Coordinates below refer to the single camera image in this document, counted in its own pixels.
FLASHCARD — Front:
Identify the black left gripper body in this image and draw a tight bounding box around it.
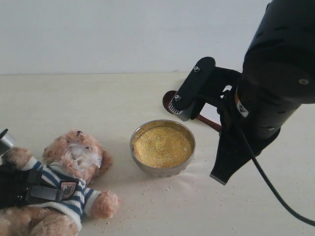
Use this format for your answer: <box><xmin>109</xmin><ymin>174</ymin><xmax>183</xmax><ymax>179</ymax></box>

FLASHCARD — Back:
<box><xmin>0</xmin><ymin>162</ymin><xmax>30</xmax><ymax>209</ymax></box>

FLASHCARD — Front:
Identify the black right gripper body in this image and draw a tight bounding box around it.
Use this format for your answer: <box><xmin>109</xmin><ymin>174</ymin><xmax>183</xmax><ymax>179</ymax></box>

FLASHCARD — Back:
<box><xmin>191</xmin><ymin>67</ymin><xmax>241</xmax><ymax>119</ymax></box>

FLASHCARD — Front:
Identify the dark red wooden spoon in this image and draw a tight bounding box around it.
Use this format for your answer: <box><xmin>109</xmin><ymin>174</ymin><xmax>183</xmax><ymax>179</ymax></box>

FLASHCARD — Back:
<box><xmin>162</xmin><ymin>90</ymin><xmax>221</xmax><ymax>132</ymax></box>

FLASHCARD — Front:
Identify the pink teddy bear striped sweater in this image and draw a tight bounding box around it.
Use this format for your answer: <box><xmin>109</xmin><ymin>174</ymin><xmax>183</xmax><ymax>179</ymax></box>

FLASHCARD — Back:
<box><xmin>0</xmin><ymin>130</ymin><xmax>120</xmax><ymax>236</ymax></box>

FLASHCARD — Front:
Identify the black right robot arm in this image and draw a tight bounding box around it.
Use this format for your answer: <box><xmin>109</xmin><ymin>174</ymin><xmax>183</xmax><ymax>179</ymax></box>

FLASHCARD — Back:
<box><xmin>169</xmin><ymin>0</ymin><xmax>315</xmax><ymax>184</ymax></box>

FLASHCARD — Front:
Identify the white rectangular plastic tray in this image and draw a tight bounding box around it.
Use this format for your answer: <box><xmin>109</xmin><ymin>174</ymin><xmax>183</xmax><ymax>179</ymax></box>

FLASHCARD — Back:
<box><xmin>168</xmin><ymin>92</ymin><xmax>221</xmax><ymax>125</ymax></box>

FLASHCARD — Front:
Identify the steel bowl of yellow grain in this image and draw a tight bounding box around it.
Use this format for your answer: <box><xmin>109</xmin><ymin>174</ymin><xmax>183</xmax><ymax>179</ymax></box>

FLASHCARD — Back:
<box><xmin>129</xmin><ymin>119</ymin><xmax>196</xmax><ymax>178</ymax></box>

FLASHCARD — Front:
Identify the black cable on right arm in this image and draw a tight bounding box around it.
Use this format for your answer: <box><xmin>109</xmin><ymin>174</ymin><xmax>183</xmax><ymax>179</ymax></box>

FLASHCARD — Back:
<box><xmin>196</xmin><ymin>93</ymin><xmax>315</xmax><ymax>227</ymax></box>

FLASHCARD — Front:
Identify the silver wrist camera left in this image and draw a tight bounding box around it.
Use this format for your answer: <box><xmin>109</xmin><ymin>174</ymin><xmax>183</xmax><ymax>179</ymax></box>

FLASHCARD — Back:
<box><xmin>0</xmin><ymin>128</ymin><xmax>16</xmax><ymax>156</ymax></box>

